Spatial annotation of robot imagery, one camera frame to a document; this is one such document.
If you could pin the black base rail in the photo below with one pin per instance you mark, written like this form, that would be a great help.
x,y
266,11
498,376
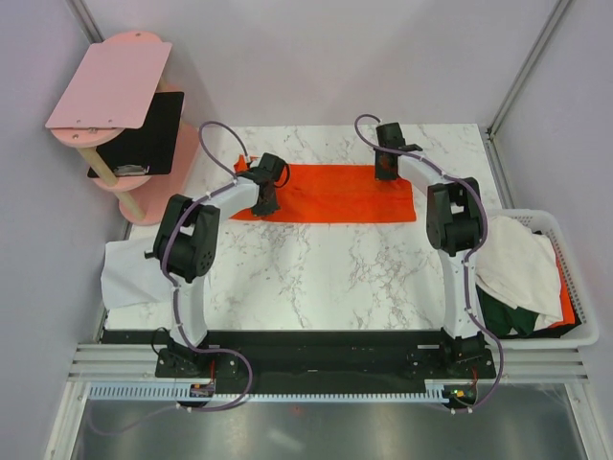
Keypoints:
x,y
311,361

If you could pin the white laundry basket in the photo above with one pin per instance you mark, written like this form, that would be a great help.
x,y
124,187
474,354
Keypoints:
x,y
586,332

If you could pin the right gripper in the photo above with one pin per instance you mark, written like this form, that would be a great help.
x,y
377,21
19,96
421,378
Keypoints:
x,y
379,174

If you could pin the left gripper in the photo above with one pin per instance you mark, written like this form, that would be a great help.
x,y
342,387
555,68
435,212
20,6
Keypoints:
x,y
270,209

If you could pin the white t shirt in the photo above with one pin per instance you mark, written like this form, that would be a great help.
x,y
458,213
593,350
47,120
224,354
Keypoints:
x,y
518,268

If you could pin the black clipboard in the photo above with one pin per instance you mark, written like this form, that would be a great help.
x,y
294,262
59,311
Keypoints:
x,y
148,150

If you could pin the pink wooden shelf stand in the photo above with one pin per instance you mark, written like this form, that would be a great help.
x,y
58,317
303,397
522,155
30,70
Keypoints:
x,y
142,200

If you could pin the pink clipboard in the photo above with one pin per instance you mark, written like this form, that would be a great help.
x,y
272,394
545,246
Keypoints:
x,y
113,86

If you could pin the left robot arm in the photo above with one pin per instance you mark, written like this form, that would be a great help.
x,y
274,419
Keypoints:
x,y
186,240

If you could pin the dark green t shirt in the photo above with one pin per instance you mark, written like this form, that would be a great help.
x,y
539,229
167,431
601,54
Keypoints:
x,y
504,321

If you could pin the white cloth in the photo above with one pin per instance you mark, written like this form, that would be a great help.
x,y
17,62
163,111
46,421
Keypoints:
x,y
130,278

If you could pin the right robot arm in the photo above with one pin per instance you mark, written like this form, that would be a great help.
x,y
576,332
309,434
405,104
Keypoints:
x,y
455,226

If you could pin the white cable duct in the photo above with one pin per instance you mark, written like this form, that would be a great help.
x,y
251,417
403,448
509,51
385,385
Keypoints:
x,y
191,393

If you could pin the orange t shirt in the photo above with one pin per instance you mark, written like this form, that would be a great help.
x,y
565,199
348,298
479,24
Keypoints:
x,y
344,193

